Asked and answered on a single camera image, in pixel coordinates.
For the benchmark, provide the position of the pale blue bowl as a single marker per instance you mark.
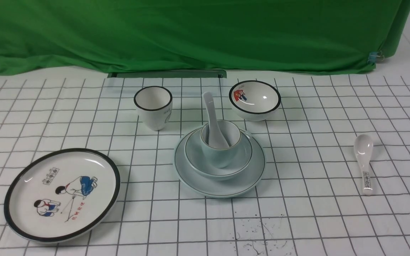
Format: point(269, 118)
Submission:
point(196, 159)

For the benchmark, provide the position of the pale blue cup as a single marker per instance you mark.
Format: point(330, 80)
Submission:
point(222, 157)

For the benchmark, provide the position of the plain white spoon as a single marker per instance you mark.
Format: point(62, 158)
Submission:
point(215, 137)

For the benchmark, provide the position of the black-rimmed cartoon plate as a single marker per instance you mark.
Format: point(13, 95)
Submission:
point(62, 195)

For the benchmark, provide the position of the white cup black rim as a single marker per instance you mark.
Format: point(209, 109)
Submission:
point(154, 106)

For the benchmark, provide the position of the pale blue plate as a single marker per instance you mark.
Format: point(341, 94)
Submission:
point(242, 183)

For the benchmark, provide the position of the small bowl with cartoon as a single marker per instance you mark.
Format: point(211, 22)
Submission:
point(254, 100)

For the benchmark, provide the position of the grid-patterned tablecloth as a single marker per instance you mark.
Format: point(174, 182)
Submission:
point(308, 203)

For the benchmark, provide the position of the green backdrop cloth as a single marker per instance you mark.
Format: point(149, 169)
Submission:
point(114, 36)

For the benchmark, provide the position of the white spoon with label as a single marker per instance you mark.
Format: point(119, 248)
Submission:
point(363, 149)

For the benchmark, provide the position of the blue binder clip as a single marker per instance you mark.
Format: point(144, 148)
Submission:
point(375, 57)

